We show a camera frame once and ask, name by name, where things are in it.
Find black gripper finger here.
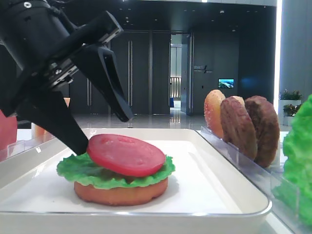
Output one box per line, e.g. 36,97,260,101
16,90,88,155
72,44,133,122

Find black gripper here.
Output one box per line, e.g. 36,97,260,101
0,0,122,116

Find red tomato slice front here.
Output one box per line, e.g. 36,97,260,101
87,134,166,177

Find red tomato slice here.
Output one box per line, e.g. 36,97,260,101
87,134,166,177
0,111,18,150

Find orange cheese slice right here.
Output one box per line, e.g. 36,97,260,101
63,97,70,107

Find orange cheese slice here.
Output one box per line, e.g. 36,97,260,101
32,123,48,138
63,97,70,107

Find orange cheese slice left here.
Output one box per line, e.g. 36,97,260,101
32,123,48,138

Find red tomato slice rear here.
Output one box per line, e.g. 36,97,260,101
0,111,18,150

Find green lettuce leaf on bun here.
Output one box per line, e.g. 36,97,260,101
57,153,176,190

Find brown meat patty front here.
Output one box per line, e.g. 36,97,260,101
220,96,257,160

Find brown meat patty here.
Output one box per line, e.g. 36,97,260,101
245,96,280,168
220,96,257,160

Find brown meat patty rear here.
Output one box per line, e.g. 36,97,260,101
245,96,280,168

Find green lettuce leaf upright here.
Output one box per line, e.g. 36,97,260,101
273,96,312,226

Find clear acrylic rack left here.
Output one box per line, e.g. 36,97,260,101
0,130,59,162

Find clear acrylic rack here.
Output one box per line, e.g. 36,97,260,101
0,130,59,162
200,126,312,234

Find dark double doors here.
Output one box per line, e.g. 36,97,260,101
69,31,171,114

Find orange bottom bun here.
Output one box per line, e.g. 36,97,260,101
74,179,168,206

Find sesame top bun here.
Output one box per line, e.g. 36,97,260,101
204,90,225,138

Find white rectangular tray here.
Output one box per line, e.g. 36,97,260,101
0,129,272,234

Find potted plants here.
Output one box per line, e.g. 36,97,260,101
278,89,302,126

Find clear acrylic rack right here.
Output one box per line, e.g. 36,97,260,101
200,126,312,234

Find small wall screen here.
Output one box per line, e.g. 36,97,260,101
218,78,234,89

